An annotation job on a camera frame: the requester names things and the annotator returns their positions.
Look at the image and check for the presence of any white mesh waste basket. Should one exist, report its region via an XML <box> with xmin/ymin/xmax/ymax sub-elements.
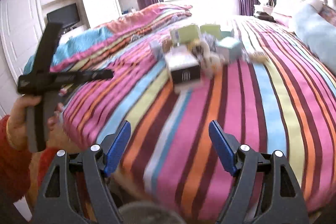
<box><xmin>119</xmin><ymin>201</ymin><xmax>186</xmax><ymax>224</ymax></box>

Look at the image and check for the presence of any left hand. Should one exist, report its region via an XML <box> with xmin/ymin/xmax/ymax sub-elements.
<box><xmin>6</xmin><ymin>94</ymin><xmax>69</xmax><ymax>151</ymax></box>

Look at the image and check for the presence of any black television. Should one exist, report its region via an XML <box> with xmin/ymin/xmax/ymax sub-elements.
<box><xmin>47</xmin><ymin>3</ymin><xmax>80</xmax><ymax>28</ymax></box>

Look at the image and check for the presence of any black logo box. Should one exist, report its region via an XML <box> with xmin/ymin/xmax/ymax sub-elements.
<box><xmin>165</xmin><ymin>51</ymin><xmax>201</xmax><ymax>94</ymax></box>

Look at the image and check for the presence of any striped colourful bedspread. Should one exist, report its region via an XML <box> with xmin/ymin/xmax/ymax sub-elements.
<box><xmin>60</xmin><ymin>16</ymin><xmax>335</xmax><ymax>220</ymax></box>

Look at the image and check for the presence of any red sleeve forearm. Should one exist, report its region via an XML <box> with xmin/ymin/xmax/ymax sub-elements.
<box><xmin>0</xmin><ymin>114</ymin><xmax>61</xmax><ymax>204</ymax></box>

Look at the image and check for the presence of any folded colourful quilt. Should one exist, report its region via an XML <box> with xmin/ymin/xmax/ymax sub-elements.
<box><xmin>23</xmin><ymin>2</ymin><xmax>193</xmax><ymax>75</ymax></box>

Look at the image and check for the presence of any teal long plush pillow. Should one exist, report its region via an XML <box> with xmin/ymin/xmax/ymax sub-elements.
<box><xmin>292</xmin><ymin>0</ymin><xmax>335</xmax><ymax>73</ymax></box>

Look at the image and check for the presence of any lime green box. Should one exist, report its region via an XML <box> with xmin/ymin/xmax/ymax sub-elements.
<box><xmin>170</xmin><ymin>24</ymin><xmax>201</xmax><ymax>44</ymax></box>

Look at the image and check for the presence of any white wardrobe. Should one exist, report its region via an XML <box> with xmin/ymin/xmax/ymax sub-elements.
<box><xmin>0</xmin><ymin>0</ymin><xmax>111</xmax><ymax>114</ymax></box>

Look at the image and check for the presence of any teal small box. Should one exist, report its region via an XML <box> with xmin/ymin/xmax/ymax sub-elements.
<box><xmin>216</xmin><ymin>36</ymin><xmax>243</xmax><ymax>63</ymax></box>

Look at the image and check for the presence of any white plush bear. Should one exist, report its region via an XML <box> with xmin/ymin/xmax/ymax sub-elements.
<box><xmin>192</xmin><ymin>39</ymin><xmax>223</xmax><ymax>77</ymax></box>

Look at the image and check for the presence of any yellow snack packet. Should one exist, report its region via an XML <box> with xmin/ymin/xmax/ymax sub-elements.
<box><xmin>242</xmin><ymin>50</ymin><xmax>269</xmax><ymax>64</ymax></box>

